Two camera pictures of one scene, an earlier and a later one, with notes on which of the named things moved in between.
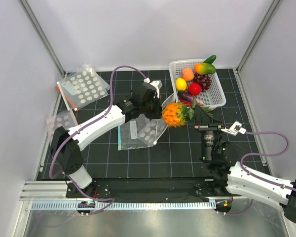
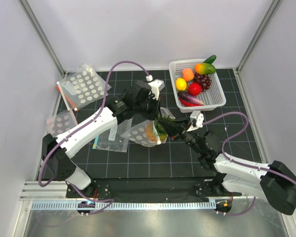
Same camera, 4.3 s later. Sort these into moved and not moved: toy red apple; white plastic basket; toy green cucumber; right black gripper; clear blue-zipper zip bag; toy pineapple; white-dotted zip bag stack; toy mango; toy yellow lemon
Moved: right black gripper; toy pineapple; clear blue-zipper zip bag
Not moved: toy red apple; white-dotted zip bag stack; toy mango; toy green cucumber; toy yellow lemon; white plastic basket
